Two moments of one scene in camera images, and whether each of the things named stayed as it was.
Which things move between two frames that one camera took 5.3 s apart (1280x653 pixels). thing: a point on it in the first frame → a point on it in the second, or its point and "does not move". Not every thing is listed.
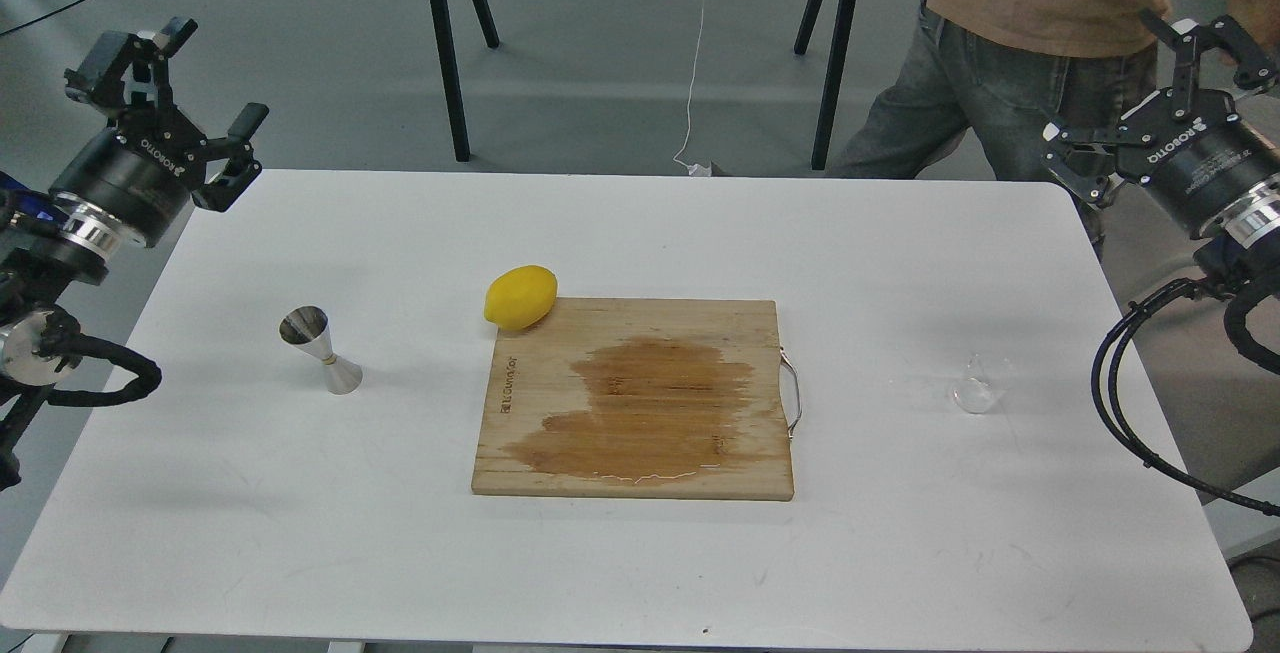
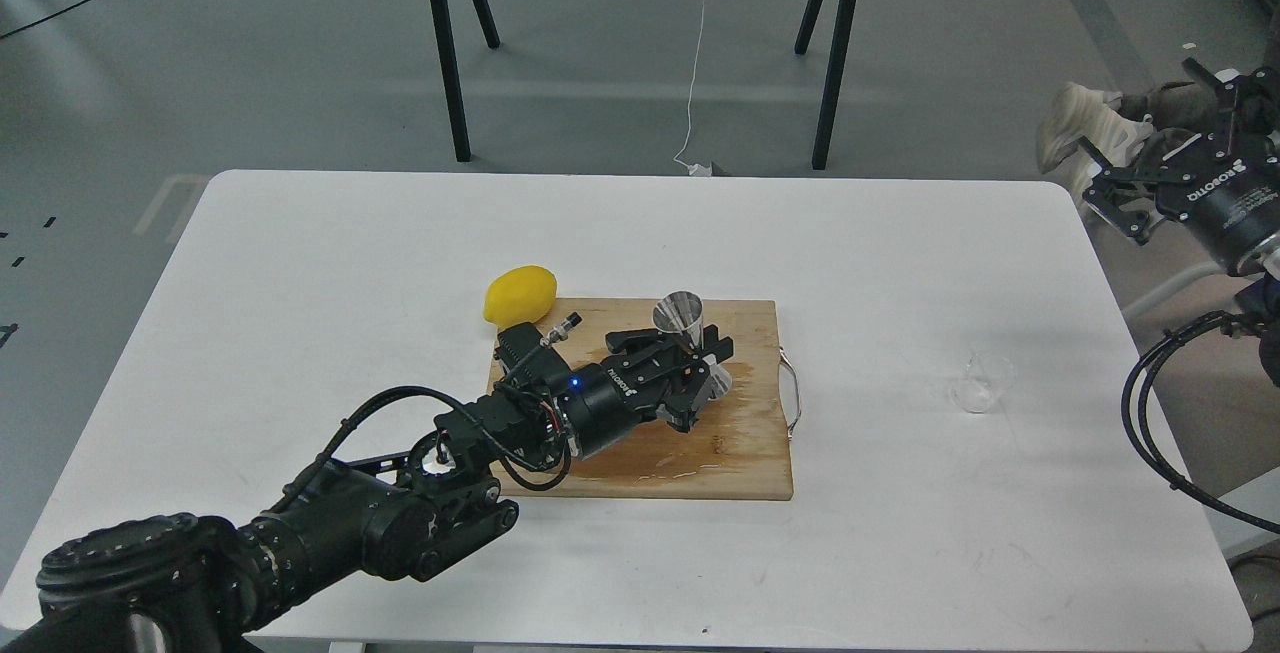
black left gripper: [144, 172] → [633, 387]
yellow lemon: [521, 299] does not move
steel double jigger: [308, 326] → [684, 312]
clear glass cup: [981, 382] does not move
